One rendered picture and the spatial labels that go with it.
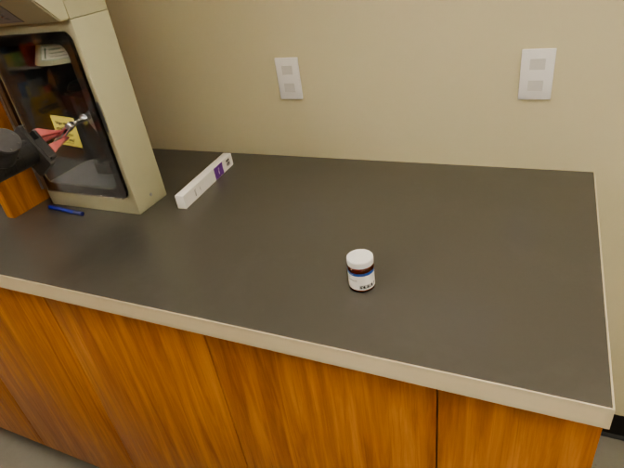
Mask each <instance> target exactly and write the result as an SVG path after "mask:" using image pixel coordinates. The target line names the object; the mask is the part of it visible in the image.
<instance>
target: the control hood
mask: <svg viewBox="0 0 624 468"><path fill-rule="evenodd" d="M0 6H1V7H3V8H4V9H6V10H7V11H9V12H10V13H12V14H13V15H15V16H16V17H18V18H19V19H21V20H23V21H24V22H17V23H6V24H0V27H5V26H16V25H27V24H38V23H48V22H60V21H64V20H68V18H69V17H68V14H67V12H66V9H65V6H64V4H63V1H62V0H0Z"/></svg>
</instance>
